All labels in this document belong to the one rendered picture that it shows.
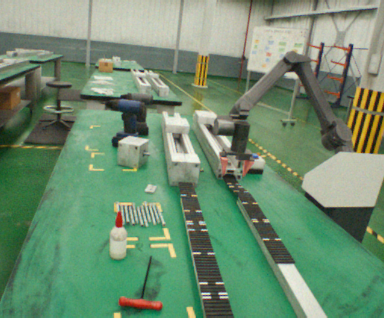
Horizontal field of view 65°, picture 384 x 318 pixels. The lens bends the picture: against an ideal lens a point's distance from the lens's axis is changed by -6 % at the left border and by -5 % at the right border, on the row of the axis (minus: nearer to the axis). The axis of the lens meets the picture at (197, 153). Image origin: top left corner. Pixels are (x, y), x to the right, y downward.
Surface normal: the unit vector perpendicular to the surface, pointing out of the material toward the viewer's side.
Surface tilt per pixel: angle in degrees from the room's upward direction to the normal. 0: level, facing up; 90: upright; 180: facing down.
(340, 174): 90
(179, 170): 90
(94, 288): 0
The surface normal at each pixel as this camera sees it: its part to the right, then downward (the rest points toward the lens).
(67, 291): 0.12, -0.94
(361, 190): 0.21, 0.33
